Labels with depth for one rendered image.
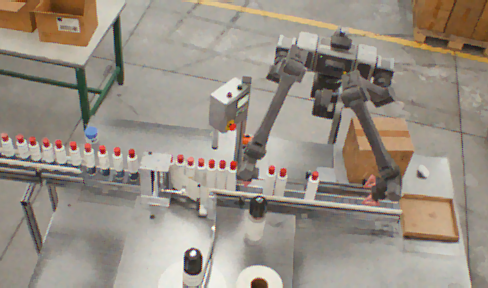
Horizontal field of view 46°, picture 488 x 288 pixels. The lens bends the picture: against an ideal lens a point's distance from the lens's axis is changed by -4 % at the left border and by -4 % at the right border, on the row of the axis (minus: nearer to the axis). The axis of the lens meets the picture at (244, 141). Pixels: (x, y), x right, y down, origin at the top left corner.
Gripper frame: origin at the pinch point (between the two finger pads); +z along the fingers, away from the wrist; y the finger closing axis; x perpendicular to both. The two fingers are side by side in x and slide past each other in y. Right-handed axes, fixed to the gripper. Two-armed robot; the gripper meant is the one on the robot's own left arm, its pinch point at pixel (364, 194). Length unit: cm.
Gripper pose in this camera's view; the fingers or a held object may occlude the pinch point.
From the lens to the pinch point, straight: 277.1
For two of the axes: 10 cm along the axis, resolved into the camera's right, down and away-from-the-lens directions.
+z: -6.8, 4.0, 6.1
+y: -1.9, 7.1, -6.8
